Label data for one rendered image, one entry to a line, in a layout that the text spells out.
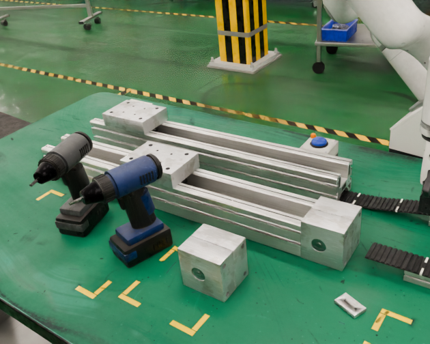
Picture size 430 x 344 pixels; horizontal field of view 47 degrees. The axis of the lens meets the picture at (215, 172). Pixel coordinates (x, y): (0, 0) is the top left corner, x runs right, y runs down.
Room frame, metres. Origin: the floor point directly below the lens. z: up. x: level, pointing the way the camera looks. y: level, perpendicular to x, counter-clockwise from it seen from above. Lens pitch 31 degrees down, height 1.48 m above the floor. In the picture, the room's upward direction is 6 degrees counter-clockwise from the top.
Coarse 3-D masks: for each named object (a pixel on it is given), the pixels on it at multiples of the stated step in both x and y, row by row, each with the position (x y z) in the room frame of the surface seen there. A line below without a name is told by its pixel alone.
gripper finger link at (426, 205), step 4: (420, 200) 0.83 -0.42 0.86; (424, 200) 0.82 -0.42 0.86; (428, 200) 0.82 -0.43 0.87; (420, 204) 0.83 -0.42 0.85; (424, 204) 0.82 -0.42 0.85; (428, 204) 0.81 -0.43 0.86; (420, 208) 0.83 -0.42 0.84; (424, 208) 0.82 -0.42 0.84; (428, 208) 0.81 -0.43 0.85; (424, 212) 0.82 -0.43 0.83; (428, 212) 0.82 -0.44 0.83
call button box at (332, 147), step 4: (308, 140) 1.18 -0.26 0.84; (328, 140) 1.17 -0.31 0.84; (332, 140) 1.16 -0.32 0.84; (304, 144) 1.16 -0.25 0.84; (308, 144) 1.16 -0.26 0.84; (312, 144) 1.15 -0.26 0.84; (328, 144) 1.14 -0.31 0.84; (332, 144) 1.14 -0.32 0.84; (336, 144) 1.15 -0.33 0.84; (300, 148) 1.14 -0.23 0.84; (304, 148) 1.14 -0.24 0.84; (308, 148) 1.13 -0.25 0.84; (312, 148) 1.13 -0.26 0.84; (316, 148) 1.13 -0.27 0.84; (320, 148) 1.13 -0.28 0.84; (324, 148) 1.12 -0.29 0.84; (328, 148) 1.12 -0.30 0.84; (332, 148) 1.12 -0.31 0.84; (336, 148) 1.15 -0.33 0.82; (320, 152) 1.11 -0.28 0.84; (324, 152) 1.10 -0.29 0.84; (328, 152) 1.10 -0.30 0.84; (332, 152) 1.12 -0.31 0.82; (336, 152) 1.15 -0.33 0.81
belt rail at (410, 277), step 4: (404, 272) 0.69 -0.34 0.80; (408, 272) 0.68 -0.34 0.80; (404, 276) 0.69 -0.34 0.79; (408, 276) 0.68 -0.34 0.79; (412, 276) 0.68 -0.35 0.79; (416, 276) 0.67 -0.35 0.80; (420, 276) 0.67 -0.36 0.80; (424, 276) 0.67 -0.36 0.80; (404, 280) 0.69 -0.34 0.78; (408, 280) 0.68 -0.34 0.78; (412, 280) 0.68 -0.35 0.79; (416, 280) 0.67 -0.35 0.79; (420, 280) 0.67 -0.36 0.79; (424, 280) 0.67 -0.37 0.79; (428, 280) 0.66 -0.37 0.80; (416, 284) 0.67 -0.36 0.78; (420, 284) 0.67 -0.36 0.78; (424, 284) 0.66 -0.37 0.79; (428, 284) 0.66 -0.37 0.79
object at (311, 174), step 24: (96, 120) 1.41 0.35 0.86; (120, 144) 1.35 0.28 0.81; (168, 144) 1.24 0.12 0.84; (192, 144) 1.18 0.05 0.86; (216, 144) 1.22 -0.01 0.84; (240, 144) 1.17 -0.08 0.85; (264, 144) 1.14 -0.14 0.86; (216, 168) 1.13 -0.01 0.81; (240, 168) 1.09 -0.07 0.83; (264, 168) 1.06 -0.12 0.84; (288, 168) 1.01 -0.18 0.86; (312, 168) 0.99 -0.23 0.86; (336, 168) 1.01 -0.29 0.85; (312, 192) 0.97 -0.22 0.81; (336, 192) 0.94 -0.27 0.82
